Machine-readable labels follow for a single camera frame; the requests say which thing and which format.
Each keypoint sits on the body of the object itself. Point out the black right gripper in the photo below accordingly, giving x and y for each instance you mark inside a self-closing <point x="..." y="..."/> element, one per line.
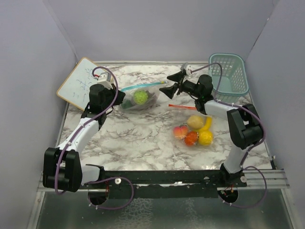
<point x="170" y="91"/>

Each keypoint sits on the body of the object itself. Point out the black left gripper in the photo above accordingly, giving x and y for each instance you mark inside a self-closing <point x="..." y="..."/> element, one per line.
<point x="118" y="95"/>

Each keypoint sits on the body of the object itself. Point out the blue zip clear bag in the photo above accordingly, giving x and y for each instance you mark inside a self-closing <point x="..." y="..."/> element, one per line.
<point x="129" y="91"/>

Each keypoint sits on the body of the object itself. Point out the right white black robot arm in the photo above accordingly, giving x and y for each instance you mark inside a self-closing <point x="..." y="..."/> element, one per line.
<point x="245" y="127"/>

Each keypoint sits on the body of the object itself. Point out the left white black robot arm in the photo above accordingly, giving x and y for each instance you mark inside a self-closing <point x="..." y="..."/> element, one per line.
<point x="62" y="169"/>

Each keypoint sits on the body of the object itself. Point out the dark green fake vegetable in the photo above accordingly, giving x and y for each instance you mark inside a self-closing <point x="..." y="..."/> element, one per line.
<point x="126" y="104"/>

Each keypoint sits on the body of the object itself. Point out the green fake spiky fruit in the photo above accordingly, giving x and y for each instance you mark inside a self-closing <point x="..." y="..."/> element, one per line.
<point x="140" y="97"/>

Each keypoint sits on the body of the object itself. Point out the fake tan pear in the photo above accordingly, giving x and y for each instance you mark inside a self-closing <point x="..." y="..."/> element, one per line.
<point x="195" y="122"/>

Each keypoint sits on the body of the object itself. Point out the orange zip clear bag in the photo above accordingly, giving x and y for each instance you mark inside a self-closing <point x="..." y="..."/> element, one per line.
<point x="190" y="128"/>

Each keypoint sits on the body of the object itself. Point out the fake pink peach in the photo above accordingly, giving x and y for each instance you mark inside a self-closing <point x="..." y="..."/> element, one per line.
<point x="180" y="132"/>

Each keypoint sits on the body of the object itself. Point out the fake yellow banana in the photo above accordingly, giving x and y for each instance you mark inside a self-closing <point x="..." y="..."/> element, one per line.
<point x="207" y="125"/>

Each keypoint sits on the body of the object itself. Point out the fake orange tomato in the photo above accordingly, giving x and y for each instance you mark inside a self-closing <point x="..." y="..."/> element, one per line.
<point x="191" y="138"/>

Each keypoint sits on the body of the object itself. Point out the fake yellow lemon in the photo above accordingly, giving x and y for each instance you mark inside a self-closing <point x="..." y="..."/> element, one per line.
<point x="205" y="137"/>

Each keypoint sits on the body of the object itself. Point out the yellow framed whiteboard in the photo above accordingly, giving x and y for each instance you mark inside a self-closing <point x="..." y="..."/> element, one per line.
<point x="75" y="89"/>

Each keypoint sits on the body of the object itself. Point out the teal plastic basket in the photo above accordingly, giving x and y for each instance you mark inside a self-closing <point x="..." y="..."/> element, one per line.
<point x="228" y="77"/>

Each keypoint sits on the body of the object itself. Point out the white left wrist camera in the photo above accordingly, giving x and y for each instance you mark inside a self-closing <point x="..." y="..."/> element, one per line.
<point x="105" y="79"/>

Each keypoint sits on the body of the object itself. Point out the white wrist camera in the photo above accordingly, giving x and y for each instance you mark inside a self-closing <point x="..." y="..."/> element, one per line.
<point x="186" y="68"/>
<point x="105" y="79"/>

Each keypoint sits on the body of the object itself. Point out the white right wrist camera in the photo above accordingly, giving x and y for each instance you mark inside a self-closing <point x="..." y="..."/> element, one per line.
<point x="186" y="68"/>

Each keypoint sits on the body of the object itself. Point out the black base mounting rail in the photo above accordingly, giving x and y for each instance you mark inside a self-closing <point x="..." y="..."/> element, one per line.
<point x="121" y="184"/>

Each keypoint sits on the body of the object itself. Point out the aluminium extrusion rail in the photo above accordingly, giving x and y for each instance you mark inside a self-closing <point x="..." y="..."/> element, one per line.
<point x="275" y="179"/>

